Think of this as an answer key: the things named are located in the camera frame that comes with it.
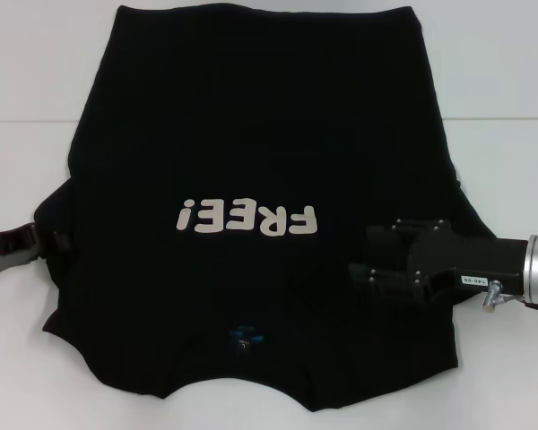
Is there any grey right gripper cable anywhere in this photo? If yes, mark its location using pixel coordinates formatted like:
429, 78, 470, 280
501, 293, 538, 315

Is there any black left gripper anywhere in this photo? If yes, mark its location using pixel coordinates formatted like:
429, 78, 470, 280
0, 226, 74, 278

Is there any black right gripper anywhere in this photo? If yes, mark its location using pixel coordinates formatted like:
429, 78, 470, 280
347, 218, 533, 308

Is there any black shirt with FREE print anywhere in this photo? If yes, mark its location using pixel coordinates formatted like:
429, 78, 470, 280
33, 4, 499, 400

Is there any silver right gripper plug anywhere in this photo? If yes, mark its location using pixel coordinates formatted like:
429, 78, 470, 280
482, 279, 504, 313

